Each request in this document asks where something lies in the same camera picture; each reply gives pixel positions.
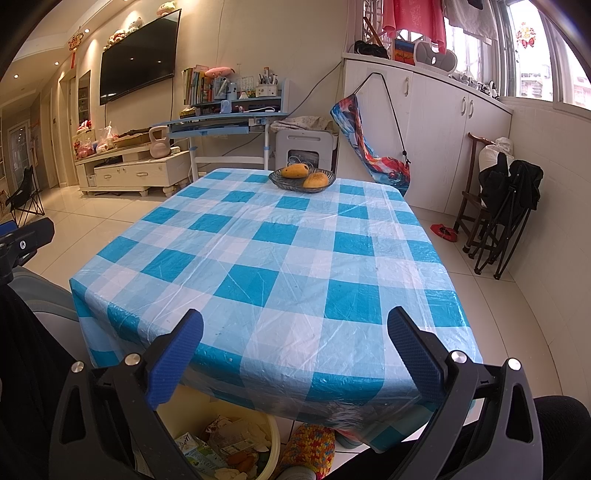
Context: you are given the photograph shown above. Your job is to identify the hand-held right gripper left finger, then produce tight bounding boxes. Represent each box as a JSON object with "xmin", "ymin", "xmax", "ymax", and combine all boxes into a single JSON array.
[{"xmin": 48, "ymin": 308, "xmax": 205, "ymax": 480}]

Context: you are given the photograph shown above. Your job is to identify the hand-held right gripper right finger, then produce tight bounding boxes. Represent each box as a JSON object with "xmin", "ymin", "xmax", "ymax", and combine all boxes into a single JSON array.
[{"xmin": 387, "ymin": 305, "xmax": 543, "ymax": 480}]

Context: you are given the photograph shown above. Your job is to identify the yellow plastic bin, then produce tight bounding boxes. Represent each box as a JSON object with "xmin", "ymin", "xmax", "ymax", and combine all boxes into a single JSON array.
[{"xmin": 154, "ymin": 397, "xmax": 281, "ymax": 480}]

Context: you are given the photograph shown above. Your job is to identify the black butterfly chair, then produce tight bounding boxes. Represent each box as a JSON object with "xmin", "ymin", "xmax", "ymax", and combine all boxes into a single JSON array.
[{"xmin": 4, "ymin": 165, "xmax": 46, "ymax": 228}]

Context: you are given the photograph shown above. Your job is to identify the person's dark clothing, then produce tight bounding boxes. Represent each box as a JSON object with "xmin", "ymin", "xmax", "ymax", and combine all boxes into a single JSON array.
[{"xmin": 0, "ymin": 272, "xmax": 591, "ymax": 480}]

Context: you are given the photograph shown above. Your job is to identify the plastic bags of goods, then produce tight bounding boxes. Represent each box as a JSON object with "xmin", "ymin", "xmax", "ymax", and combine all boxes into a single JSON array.
[{"xmin": 74, "ymin": 121, "xmax": 116, "ymax": 160}]

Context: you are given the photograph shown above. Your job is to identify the white television cabinet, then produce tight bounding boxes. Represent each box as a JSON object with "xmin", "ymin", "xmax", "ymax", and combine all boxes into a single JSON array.
[{"xmin": 75, "ymin": 147, "xmax": 192, "ymax": 198}]

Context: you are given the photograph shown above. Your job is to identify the red slipper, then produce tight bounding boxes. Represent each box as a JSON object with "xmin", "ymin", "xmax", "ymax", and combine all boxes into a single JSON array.
[{"xmin": 430, "ymin": 223, "xmax": 460, "ymax": 243}]

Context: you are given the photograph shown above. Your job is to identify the blue checked tablecloth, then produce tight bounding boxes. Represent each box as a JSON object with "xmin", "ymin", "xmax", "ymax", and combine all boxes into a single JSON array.
[{"xmin": 69, "ymin": 167, "xmax": 483, "ymax": 455}]

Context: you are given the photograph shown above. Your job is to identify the pink kettlebell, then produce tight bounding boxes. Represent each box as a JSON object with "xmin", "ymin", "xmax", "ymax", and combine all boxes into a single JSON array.
[{"xmin": 148, "ymin": 126, "xmax": 172, "ymax": 158}]

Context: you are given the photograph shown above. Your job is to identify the dark wooden chair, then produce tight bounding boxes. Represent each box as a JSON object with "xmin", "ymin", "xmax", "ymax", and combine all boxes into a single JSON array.
[{"xmin": 455, "ymin": 132, "xmax": 497, "ymax": 252}]

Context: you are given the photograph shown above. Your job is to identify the red knot ornament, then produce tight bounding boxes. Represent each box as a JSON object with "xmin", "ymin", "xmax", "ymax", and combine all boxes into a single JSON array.
[{"xmin": 67, "ymin": 31, "xmax": 86, "ymax": 70}]

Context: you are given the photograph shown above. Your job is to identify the black folding chair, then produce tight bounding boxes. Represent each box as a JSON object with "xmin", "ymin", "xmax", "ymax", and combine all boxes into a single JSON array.
[{"xmin": 471, "ymin": 152, "xmax": 544, "ymax": 281}]

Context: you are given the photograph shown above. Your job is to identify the dark ribbed glass plate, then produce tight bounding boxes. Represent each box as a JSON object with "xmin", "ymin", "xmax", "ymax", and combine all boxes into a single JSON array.
[{"xmin": 268, "ymin": 167, "xmax": 338, "ymax": 192}]

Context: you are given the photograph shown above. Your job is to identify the black flat television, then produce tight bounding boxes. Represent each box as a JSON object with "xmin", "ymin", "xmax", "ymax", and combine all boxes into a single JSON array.
[{"xmin": 99, "ymin": 8, "xmax": 182, "ymax": 106}]

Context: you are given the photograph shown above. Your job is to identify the white sack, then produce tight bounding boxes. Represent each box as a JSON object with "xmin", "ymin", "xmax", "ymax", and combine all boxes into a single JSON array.
[{"xmin": 478, "ymin": 137, "xmax": 514, "ymax": 208}]

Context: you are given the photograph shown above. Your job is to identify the blue study desk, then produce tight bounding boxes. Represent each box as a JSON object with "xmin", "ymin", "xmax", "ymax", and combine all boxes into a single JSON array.
[{"xmin": 152, "ymin": 78, "xmax": 291, "ymax": 182}]

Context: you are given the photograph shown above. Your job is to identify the white cupboard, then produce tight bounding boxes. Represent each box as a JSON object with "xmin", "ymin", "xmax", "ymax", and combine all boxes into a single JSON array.
[{"xmin": 342, "ymin": 52, "xmax": 513, "ymax": 215}]

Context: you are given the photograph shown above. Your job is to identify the row of books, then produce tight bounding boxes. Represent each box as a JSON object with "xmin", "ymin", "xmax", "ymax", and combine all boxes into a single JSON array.
[{"xmin": 181, "ymin": 67, "xmax": 215, "ymax": 106}]

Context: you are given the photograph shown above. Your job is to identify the white step stool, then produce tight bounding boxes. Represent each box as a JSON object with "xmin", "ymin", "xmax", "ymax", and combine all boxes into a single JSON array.
[{"xmin": 274, "ymin": 129, "xmax": 339, "ymax": 178}]

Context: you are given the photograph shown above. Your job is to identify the beige crumpled cloth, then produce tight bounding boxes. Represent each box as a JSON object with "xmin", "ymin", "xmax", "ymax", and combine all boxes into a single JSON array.
[{"xmin": 270, "ymin": 115, "xmax": 340, "ymax": 134}]

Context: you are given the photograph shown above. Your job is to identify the white round appliance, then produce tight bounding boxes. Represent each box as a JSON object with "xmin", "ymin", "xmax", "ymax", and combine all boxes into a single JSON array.
[{"xmin": 413, "ymin": 39, "xmax": 458, "ymax": 72}]

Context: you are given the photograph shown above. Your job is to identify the red hanging garment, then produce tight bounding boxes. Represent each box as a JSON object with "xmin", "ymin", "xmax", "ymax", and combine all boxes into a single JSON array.
[{"xmin": 382, "ymin": 0, "xmax": 448, "ymax": 55}]

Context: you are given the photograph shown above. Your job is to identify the colourful strap bag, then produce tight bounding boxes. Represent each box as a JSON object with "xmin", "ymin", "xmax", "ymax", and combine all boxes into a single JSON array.
[{"xmin": 330, "ymin": 71, "xmax": 413, "ymax": 198}]

